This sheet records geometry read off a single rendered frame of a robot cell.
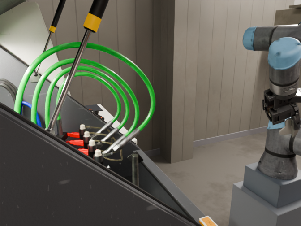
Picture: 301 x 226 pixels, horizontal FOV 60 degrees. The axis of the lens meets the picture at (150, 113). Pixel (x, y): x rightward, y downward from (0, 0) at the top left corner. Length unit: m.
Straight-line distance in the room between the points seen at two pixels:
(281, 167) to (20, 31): 1.09
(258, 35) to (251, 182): 0.63
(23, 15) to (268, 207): 1.14
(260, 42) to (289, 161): 0.51
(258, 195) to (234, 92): 2.63
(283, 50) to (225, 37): 2.78
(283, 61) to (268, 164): 0.54
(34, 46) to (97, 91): 1.79
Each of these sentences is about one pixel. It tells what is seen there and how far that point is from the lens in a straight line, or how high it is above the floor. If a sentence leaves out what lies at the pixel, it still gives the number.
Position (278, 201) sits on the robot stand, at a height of 0.83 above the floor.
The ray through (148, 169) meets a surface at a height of 0.95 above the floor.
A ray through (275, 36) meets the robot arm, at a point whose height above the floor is 1.44.
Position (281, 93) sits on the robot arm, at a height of 1.29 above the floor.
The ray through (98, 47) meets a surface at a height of 1.41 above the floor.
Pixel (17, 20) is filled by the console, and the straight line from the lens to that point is 1.04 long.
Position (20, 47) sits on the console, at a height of 1.40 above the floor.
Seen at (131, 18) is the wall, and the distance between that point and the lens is 2.84.
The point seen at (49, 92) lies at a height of 1.27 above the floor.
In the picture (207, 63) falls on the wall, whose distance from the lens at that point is 3.36.
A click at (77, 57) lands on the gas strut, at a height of 1.42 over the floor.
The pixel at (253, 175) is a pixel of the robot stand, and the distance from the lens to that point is 1.21.
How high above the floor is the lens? 1.45
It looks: 17 degrees down
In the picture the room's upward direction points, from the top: straight up
